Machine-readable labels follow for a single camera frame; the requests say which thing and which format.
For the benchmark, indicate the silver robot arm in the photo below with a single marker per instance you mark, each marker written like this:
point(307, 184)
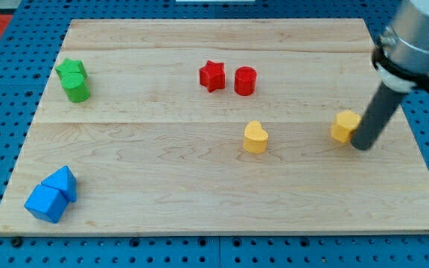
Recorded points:
point(401, 59)

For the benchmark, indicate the yellow hexagon block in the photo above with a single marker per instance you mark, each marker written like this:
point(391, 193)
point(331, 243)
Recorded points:
point(344, 124)

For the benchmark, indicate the green star block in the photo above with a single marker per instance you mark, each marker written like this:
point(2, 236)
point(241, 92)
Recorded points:
point(69, 66)

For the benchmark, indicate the wooden board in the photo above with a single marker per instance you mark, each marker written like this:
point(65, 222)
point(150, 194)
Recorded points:
point(155, 154)

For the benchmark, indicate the blue cube block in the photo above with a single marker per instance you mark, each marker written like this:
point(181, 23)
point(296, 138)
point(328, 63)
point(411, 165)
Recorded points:
point(46, 203)

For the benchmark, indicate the green cylinder block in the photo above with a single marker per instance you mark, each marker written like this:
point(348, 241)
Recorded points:
point(75, 87)

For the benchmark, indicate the yellow heart block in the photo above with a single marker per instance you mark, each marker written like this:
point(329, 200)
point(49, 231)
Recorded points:
point(255, 138)

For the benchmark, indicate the blue triangle block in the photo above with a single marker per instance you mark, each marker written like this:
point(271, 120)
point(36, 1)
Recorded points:
point(63, 180)

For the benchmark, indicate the red star block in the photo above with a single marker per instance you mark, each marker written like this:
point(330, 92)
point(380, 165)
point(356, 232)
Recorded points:
point(212, 76)

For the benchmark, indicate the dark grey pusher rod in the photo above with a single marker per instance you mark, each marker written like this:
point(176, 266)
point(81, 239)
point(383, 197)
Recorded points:
point(377, 115)

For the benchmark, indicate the red cylinder block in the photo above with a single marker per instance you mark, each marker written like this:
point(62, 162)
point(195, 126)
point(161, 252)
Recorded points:
point(245, 80)

